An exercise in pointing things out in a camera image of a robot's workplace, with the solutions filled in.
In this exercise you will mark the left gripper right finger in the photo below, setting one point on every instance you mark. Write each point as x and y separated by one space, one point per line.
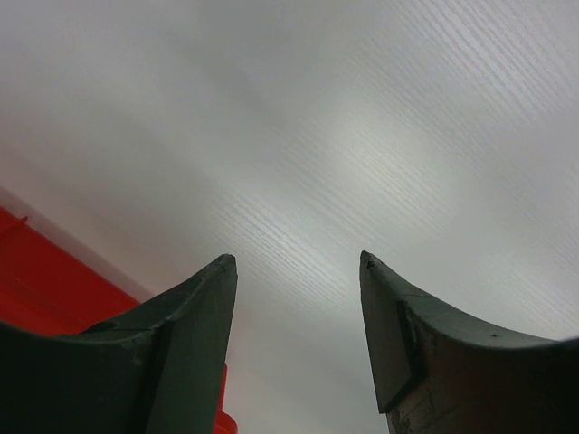
437 369

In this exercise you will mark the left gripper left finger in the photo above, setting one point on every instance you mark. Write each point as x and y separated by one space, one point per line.
157 368

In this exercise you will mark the red plastic tray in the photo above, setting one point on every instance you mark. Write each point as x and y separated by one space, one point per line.
46 291

